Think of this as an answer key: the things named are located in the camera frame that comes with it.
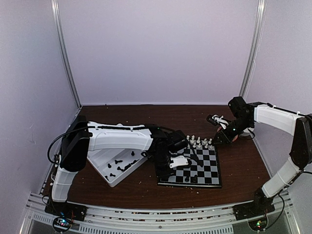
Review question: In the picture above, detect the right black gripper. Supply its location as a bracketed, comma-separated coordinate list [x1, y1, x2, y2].
[212, 117, 253, 146]

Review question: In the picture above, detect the black chess piece king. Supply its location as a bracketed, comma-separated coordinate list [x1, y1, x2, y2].
[191, 175, 198, 184]

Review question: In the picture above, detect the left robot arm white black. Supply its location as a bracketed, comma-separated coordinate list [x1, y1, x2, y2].
[49, 116, 189, 216]

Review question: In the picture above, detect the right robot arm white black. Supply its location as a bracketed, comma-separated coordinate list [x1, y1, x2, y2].
[206, 96, 312, 215]

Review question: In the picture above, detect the white chess pieces row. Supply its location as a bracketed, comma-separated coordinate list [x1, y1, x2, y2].
[186, 135, 215, 150]

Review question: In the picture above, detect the black white chess board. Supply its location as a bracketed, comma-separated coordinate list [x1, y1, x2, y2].
[157, 147, 222, 188]

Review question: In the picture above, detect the white plastic tray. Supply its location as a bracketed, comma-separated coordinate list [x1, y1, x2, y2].
[87, 148, 148, 187]

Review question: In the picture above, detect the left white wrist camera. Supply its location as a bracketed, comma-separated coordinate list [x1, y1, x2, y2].
[169, 156, 189, 168]

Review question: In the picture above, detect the right aluminium corner post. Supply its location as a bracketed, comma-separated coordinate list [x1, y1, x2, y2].
[239, 0, 267, 100]

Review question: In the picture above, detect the aluminium corner post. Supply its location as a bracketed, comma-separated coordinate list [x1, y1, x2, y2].
[51, 0, 82, 109]
[239, 0, 267, 100]

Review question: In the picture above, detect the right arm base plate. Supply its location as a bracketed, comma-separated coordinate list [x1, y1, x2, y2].
[233, 202, 275, 220]

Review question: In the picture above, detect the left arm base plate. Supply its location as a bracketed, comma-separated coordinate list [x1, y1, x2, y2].
[44, 201, 87, 221]

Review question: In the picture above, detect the left aluminium corner post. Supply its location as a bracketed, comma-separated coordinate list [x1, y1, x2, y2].
[51, 0, 82, 109]

